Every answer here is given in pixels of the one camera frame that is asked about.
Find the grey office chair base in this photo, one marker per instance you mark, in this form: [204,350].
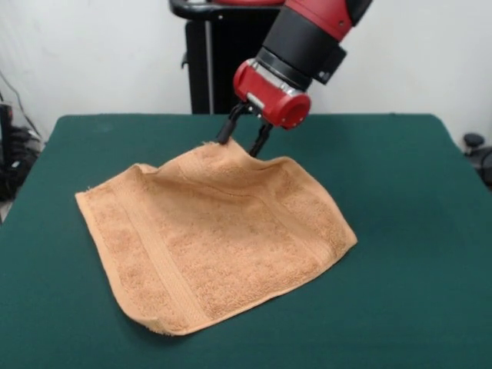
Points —
[473,140]

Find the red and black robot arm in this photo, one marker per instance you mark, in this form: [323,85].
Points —
[307,34]

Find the tan terry towel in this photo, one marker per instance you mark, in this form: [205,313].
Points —
[215,238]

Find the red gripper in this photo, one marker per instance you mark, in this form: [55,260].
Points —
[269,104]

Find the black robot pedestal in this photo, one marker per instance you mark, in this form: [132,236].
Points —
[215,77]

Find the black computer tower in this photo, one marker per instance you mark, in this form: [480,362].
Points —
[5,130]

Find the dark green table cloth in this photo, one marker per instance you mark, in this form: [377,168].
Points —
[403,250]

